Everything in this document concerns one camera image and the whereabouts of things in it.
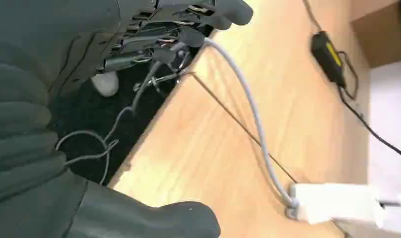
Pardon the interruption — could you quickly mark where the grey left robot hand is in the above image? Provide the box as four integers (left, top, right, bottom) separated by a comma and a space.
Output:
0, 0, 254, 238

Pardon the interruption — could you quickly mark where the ribbed grey left arm sleeve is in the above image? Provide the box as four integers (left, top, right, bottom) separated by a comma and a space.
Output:
0, 43, 67, 206

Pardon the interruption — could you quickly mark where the black adapter with yellow label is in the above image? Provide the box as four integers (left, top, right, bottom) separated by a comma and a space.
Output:
310, 30, 348, 89

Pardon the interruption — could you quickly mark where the white power adapter box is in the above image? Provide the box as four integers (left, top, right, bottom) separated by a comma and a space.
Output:
288, 182, 386, 227

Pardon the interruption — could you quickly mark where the brown cardboard box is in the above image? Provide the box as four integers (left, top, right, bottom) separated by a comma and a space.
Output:
350, 0, 401, 69

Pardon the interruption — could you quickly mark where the thin grey wire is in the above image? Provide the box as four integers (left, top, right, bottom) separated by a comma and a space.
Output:
55, 59, 164, 186

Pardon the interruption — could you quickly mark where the metal wire clip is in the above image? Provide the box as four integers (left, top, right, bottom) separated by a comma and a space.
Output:
133, 67, 197, 95

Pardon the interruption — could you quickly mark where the thick grey cable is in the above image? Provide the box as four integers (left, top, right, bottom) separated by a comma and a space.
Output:
203, 38, 300, 220

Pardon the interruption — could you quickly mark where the thin dark cable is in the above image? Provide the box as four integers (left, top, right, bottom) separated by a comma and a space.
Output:
302, 0, 323, 33

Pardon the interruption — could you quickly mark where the black adapter power cable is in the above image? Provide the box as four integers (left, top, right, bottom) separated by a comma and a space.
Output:
336, 50, 401, 166

